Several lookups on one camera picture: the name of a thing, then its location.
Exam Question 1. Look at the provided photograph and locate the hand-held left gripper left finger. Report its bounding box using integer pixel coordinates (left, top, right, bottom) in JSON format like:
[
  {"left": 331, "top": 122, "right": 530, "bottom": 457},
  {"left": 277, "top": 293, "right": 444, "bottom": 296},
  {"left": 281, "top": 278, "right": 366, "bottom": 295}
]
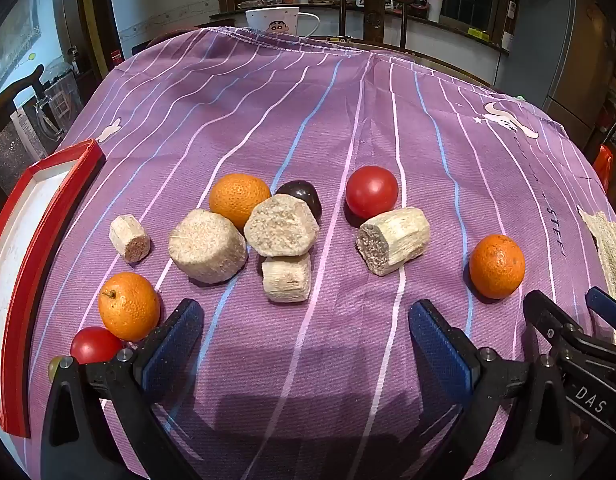
[{"left": 40, "top": 298, "right": 205, "bottom": 480}]

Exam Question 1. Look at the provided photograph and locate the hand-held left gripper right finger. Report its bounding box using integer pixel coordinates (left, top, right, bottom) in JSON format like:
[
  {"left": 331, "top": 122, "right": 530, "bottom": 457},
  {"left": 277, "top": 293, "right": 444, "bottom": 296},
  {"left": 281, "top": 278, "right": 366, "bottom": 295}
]
[{"left": 408, "top": 299, "right": 576, "bottom": 480}]

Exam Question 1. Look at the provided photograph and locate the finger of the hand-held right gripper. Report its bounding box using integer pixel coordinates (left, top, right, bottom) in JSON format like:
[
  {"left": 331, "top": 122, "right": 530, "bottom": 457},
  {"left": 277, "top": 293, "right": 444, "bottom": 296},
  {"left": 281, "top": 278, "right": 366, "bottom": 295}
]
[
  {"left": 586, "top": 286, "right": 616, "bottom": 335},
  {"left": 522, "top": 290, "right": 596, "bottom": 358}
]

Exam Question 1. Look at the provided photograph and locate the orange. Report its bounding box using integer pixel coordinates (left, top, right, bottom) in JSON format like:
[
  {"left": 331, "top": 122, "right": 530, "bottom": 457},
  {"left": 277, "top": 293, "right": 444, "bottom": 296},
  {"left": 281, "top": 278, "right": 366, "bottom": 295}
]
[
  {"left": 98, "top": 272, "right": 161, "bottom": 342},
  {"left": 208, "top": 173, "right": 272, "bottom": 231},
  {"left": 468, "top": 234, "right": 527, "bottom": 301}
]

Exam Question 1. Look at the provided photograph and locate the red tomato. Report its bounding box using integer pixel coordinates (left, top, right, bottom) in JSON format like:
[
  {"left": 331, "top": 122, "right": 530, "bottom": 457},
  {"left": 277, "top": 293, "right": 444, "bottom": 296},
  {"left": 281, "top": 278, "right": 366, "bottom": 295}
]
[
  {"left": 70, "top": 326, "right": 125, "bottom": 365},
  {"left": 345, "top": 165, "right": 399, "bottom": 221}
]

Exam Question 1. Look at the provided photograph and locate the large round beige fibrous chunk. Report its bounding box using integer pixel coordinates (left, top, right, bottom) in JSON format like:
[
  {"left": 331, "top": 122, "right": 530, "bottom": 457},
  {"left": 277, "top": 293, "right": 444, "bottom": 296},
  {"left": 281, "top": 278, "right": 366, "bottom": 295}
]
[{"left": 168, "top": 208, "right": 249, "bottom": 285}]

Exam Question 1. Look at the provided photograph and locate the long beige fibrous chunk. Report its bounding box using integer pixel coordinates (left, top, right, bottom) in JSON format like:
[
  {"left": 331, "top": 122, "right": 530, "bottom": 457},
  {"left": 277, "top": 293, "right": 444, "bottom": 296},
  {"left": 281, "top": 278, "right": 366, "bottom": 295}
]
[{"left": 356, "top": 206, "right": 431, "bottom": 277}]

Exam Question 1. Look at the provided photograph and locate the small beige fibrous chunk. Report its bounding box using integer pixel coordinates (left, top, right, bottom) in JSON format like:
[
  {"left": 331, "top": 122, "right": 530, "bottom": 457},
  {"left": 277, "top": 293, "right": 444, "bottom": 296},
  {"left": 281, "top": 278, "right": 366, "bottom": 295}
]
[{"left": 109, "top": 214, "right": 152, "bottom": 264}]

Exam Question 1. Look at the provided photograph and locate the short beige fibrous chunk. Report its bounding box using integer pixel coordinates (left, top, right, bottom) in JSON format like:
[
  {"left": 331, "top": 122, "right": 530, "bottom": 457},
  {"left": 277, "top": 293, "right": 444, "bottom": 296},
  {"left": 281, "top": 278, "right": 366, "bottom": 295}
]
[{"left": 261, "top": 253, "right": 313, "bottom": 304}]

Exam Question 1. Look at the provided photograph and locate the hexagonal beige fibrous chunk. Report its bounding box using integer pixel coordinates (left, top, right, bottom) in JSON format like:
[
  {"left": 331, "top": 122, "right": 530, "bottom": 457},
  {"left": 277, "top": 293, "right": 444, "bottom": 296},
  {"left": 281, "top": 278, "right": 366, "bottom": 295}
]
[{"left": 243, "top": 193, "right": 321, "bottom": 259}]

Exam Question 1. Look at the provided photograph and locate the red tray with white inside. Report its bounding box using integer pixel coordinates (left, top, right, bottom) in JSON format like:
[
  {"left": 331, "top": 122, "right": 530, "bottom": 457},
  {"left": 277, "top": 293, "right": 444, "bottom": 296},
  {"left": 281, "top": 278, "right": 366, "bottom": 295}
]
[{"left": 0, "top": 139, "right": 106, "bottom": 438}]

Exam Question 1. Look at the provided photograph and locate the dark purple plum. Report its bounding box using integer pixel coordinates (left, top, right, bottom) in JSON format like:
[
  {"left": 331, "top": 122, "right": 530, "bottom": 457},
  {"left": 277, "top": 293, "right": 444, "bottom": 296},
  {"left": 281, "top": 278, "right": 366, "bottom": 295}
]
[{"left": 275, "top": 180, "right": 323, "bottom": 223}]

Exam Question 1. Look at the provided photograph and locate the dried beige loofah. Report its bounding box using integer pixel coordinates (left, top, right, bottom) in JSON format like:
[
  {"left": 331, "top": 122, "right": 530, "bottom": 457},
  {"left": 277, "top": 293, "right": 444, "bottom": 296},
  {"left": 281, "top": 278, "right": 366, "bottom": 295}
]
[{"left": 576, "top": 204, "right": 616, "bottom": 348}]

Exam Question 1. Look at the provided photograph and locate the orange bag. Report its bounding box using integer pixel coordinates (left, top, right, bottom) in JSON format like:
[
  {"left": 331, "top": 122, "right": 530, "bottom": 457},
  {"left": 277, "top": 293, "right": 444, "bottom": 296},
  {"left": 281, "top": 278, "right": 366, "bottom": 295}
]
[{"left": 592, "top": 144, "right": 614, "bottom": 193}]

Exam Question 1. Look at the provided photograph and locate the grey refrigerator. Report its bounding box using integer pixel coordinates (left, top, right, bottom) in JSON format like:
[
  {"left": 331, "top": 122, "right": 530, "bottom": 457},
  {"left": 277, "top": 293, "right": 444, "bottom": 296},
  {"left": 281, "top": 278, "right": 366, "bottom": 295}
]
[{"left": 495, "top": 0, "right": 616, "bottom": 133}]

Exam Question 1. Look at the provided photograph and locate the purple striped tablecloth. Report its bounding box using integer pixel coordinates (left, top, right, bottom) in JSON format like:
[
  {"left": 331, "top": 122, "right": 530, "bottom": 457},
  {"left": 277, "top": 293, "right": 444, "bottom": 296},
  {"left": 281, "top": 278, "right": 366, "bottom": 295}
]
[{"left": 25, "top": 26, "right": 616, "bottom": 480}]

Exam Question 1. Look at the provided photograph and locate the brown wooden armchair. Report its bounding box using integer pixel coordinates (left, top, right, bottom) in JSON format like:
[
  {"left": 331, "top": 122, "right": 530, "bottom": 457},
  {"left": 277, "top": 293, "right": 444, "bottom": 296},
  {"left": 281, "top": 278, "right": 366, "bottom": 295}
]
[{"left": 0, "top": 64, "right": 46, "bottom": 136}]

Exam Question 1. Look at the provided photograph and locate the white tumbler with straw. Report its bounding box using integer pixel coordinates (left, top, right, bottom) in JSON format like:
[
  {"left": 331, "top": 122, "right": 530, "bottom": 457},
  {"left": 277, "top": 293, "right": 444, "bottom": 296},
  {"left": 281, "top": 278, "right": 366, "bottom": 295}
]
[{"left": 419, "top": 0, "right": 446, "bottom": 23}]

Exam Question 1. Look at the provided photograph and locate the dark wooden chair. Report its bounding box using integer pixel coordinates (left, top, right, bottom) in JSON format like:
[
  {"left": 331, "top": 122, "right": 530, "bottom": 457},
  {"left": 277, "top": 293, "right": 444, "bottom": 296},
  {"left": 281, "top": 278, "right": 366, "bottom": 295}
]
[{"left": 333, "top": 0, "right": 419, "bottom": 53}]

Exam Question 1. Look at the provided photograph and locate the white cartoon mug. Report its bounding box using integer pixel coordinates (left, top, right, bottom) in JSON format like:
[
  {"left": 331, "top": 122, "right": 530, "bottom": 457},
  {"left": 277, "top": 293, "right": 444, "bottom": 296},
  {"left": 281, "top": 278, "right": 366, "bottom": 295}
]
[{"left": 245, "top": 6, "right": 321, "bottom": 38}]

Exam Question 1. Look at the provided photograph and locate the framed wall painting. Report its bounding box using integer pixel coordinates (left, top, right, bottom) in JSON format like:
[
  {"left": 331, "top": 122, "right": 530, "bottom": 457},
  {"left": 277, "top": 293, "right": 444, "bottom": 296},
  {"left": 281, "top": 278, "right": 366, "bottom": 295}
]
[{"left": 0, "top": 0, "right": 44, "bottom": 96}]

